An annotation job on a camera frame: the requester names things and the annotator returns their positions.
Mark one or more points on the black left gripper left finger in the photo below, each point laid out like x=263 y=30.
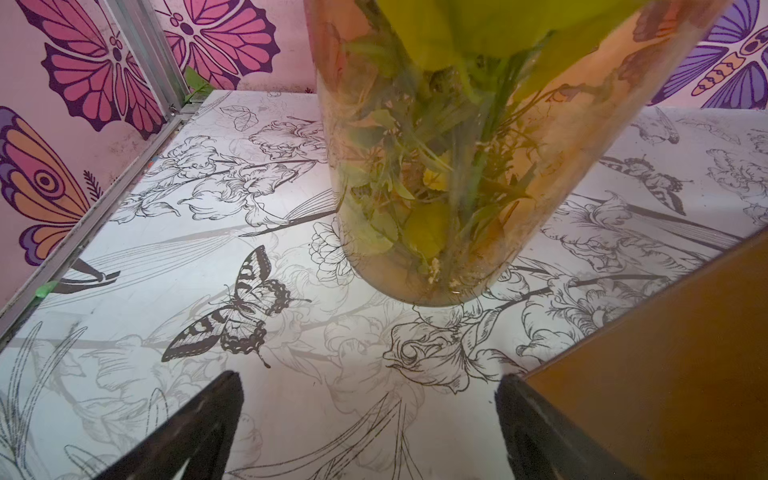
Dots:
x=194 y=443

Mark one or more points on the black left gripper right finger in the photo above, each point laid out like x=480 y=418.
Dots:
x=542 y=443

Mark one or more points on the wooden three-tier shelf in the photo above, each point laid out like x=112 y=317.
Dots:
x=677 y=387

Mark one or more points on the glass vase with green plant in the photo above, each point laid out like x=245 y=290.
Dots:
x=454 y=129

